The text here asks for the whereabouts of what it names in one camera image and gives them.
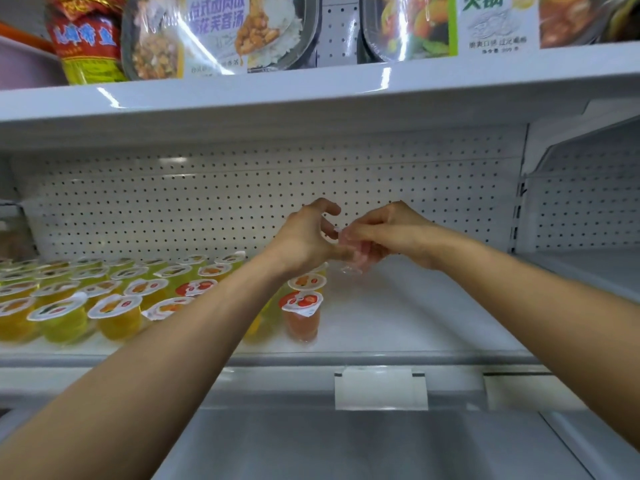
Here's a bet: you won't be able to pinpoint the hotpot meal tray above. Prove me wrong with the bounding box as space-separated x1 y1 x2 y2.
359 0 640 64

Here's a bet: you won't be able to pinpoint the grey bottom shelf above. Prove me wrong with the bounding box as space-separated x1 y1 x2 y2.
0 408 640 480

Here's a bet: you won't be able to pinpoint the white shelf with jelly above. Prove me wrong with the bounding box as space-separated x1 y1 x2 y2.
0 255 543 411

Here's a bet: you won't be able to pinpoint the rows of yellow jelly cups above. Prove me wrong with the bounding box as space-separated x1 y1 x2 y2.
0 252 331 345

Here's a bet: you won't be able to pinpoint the white side shelf unit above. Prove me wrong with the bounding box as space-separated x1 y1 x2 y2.
514 114 640 303

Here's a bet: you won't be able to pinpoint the person's left forearm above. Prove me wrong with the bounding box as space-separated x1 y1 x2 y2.
0 245 297 480

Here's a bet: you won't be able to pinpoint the person's right forearm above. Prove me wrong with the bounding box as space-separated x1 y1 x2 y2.
430 227 640 451

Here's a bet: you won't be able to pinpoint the person's right hand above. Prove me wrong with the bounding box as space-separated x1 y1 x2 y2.
339 201 447 271

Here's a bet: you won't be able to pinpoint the clear pink jelly cup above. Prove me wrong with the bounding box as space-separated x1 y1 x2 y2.
340 227 390 275

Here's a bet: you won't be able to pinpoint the white price tag holder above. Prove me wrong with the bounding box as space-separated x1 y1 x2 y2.
334 367 430 412

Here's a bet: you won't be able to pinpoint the person's left hand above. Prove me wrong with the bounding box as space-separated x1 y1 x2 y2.
269 197 357 278

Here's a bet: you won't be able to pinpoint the rice meal tray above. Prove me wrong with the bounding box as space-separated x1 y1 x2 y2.
120 0 322 81

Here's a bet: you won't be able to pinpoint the red jelly cup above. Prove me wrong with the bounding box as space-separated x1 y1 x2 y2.
279 291 324 343

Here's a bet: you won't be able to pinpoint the pink box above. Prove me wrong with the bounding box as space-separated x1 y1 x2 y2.
0 22 69 91

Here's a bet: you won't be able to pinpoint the white perforated back panel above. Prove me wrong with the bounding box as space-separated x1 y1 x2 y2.
10 126 527 261

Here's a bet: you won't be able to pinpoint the white metal shelf board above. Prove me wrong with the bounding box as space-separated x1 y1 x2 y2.
0 41 640 151

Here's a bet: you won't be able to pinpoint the red and yellow snack packet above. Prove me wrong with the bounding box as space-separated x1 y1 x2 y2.
45 0 130 86

